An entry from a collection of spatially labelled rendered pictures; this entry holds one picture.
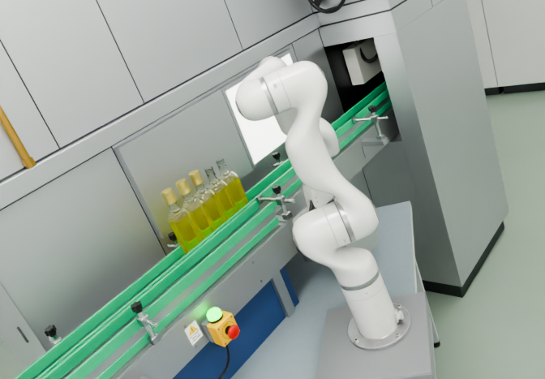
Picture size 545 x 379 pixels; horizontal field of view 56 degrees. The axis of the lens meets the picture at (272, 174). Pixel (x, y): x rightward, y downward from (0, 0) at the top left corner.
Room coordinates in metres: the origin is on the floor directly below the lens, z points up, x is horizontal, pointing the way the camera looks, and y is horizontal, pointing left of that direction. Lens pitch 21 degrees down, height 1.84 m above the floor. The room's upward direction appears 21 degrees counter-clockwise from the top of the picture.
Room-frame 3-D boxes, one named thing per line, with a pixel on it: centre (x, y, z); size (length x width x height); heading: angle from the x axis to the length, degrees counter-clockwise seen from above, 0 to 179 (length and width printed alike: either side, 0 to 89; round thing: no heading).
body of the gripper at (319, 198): (1.59, -0.13, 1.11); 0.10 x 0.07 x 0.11; 129
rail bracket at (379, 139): (2.01, -0.46, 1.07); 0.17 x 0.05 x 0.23; 41
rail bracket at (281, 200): (1.59, 0.02, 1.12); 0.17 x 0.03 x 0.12; 41
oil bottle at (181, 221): (1.50, 0.32, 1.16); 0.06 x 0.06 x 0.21; 41
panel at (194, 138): (1.88, 0.09, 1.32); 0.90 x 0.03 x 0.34; 131
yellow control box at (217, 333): (1.26, 0.30, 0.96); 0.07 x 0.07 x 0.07; 41
